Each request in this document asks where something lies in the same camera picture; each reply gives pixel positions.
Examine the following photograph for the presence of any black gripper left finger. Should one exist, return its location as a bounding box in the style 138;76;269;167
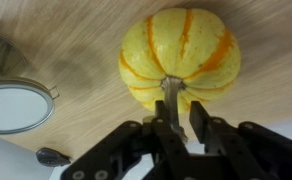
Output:
60;99;191;180

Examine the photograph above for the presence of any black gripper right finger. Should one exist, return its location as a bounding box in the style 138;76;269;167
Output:
189;100;292;180

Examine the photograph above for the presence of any yellow orange striped pumpkin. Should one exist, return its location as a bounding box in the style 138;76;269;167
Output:
117;7;242;143

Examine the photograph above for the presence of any gold tin can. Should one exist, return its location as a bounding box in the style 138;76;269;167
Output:
0;29;61;136

